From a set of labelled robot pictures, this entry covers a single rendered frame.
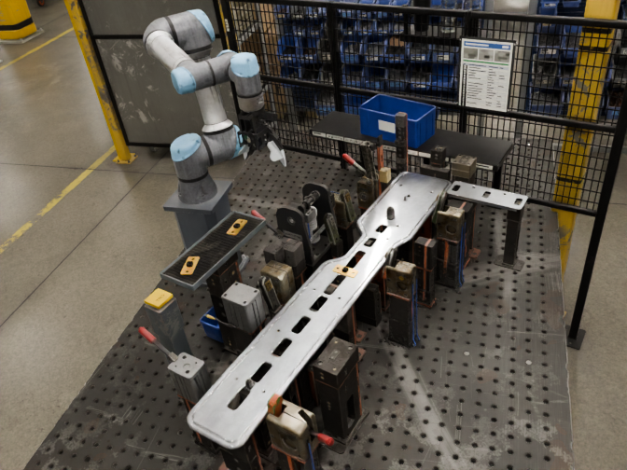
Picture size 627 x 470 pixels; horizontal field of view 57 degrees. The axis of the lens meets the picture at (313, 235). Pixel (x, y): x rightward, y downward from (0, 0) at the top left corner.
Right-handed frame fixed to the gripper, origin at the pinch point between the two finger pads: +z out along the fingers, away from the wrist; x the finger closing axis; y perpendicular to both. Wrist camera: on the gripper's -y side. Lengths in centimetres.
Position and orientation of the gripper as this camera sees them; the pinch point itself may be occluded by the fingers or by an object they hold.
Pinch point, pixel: (266, 162)
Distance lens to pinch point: 186.3
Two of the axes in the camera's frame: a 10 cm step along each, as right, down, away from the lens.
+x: 8.8, 2.1, -4.3
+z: 1.0, 8.0, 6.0
